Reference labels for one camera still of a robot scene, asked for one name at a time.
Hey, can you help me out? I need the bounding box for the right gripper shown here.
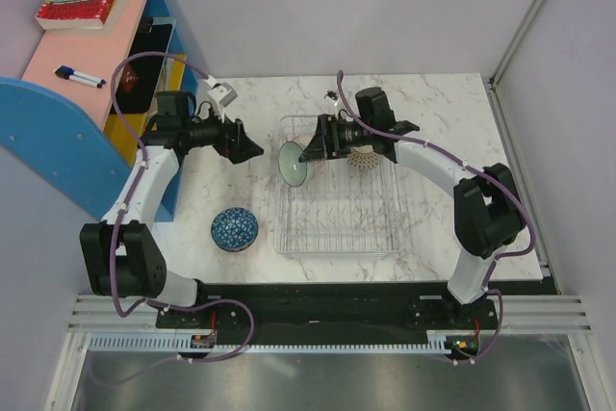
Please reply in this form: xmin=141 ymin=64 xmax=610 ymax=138
xmin=299 ymin=114 xmax=373 ymax=163

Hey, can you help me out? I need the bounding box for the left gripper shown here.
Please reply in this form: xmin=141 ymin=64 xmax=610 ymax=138
xmin=182 ymin=103 xmax=263 ymax=165

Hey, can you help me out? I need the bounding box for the pale green bowl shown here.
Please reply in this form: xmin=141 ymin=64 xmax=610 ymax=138
xmin=278 ymin=141 xmax=314 ymax=188

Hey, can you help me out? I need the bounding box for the brown patterned bowl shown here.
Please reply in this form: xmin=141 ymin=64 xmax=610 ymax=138
xmin=347 ymin=147 xmax=382 ymax=170

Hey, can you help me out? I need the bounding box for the blue triangle pattern bowl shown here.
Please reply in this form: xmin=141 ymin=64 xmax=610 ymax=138
xmin=211 ymin=207 xmax=259 ymax=252

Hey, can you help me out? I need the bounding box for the orange floral bowl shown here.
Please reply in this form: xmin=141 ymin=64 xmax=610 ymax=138
xmin=292 ymin=134 xmax=313 ymax=145

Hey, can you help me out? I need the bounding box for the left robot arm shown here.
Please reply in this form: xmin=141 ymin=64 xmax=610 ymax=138
xmin=79 ymin=84 xmax=264 ymax=327

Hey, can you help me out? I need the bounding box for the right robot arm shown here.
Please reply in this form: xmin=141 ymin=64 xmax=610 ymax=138
xmin=298 ymin=87 xmax=526 ymax=328

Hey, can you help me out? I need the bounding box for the yellow folder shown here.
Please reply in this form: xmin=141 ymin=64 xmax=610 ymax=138
xmin=103 ymin=58 xmax=185 ymax=167

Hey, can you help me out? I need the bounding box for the blue pink shelf unit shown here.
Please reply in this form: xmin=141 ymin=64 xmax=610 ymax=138
xmin=1 ymin=0 xmax=173 ymax=219

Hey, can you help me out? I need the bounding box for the blue capped marker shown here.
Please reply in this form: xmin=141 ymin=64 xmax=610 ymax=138
xmin=67 ymin=71 xmax=106 ymax=89

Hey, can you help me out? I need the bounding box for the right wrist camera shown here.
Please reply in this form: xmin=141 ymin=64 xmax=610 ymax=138
xmin=324 ymin=90 xmax=339 ymax=108

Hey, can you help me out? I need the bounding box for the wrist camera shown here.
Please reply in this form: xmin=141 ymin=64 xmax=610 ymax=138
xmin=324 ymin=90 xmax=339 ymax=108
xmin=205 ymin=76 xmax=238 ymax=121

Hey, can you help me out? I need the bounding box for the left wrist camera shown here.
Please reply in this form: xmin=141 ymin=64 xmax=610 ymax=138
xmin=205 ymin=76 xmax=238 ymax=121

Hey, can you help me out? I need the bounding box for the white wire dish rack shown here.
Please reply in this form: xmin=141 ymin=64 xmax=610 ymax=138
xmin=272 ymin=114 xmax=406 ymax=257

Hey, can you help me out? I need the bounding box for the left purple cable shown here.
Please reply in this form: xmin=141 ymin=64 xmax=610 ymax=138
xmin=86 ymin=52 xmax=256 ymax=387

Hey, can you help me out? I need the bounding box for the purple cable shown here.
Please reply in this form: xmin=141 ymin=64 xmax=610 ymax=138
xmin=335 ymin=69 xmax=539 ymax=367
xmin=86 ymin=52 xmax=256 ymax=387

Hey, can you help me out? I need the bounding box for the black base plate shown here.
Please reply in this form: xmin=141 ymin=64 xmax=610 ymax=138
xmin=153 ymin=279 xmax=562 ymax=349

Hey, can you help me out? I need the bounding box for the white cable duct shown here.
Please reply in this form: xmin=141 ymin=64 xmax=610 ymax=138
xmin=90 ymin=328 xmax=487 ymax=353

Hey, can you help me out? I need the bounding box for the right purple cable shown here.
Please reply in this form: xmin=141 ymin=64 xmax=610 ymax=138
xmin=335 ymin=69 xmax=539 ymax=367

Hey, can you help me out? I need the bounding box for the aluminium frame rail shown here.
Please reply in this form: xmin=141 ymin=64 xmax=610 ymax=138
xmin=487 ymin=0 xmax=548 ymax=90

